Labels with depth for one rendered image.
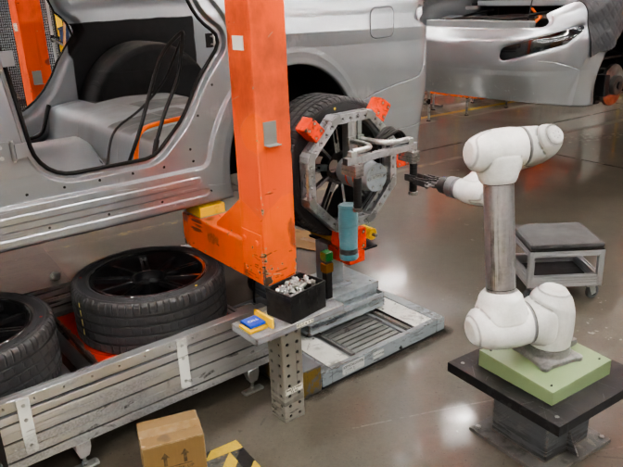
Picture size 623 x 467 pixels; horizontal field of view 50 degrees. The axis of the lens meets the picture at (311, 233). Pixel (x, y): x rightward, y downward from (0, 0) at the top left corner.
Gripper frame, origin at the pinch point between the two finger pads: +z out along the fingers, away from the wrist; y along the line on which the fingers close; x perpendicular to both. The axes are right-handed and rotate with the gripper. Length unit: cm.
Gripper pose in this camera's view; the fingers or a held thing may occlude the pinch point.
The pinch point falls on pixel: (413, 177)
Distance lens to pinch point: 305.0
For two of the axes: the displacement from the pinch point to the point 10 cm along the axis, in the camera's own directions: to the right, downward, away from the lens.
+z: -6.2, -2.5, 7.4
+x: -0.4, -9.4, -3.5
